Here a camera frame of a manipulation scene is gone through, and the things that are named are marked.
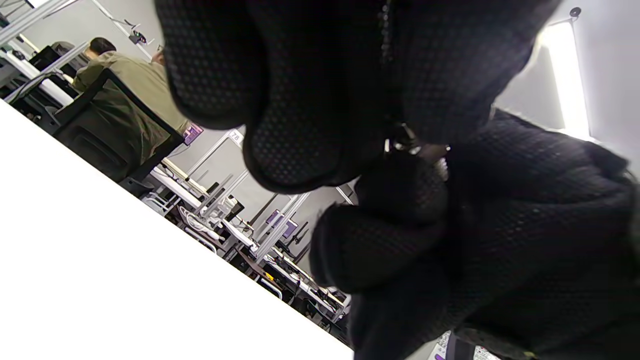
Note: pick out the black office chair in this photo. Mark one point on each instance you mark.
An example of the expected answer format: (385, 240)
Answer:
(100, 140)

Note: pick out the person's left hand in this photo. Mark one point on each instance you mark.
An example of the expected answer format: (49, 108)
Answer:
(325, 75)

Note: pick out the row of white workbenches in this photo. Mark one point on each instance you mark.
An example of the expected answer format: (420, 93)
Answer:
(235, 232)

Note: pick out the person's right hand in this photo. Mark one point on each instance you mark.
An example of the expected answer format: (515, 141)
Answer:
(525, 240)

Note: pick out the silver hex head screw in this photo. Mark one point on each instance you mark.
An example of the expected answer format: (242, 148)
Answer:
(402, 142)

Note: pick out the bright light panel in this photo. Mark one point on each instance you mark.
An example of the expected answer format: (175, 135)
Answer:
(567, 80)

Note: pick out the purple screen monitor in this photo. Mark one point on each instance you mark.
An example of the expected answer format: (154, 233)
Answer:
(192, 134)

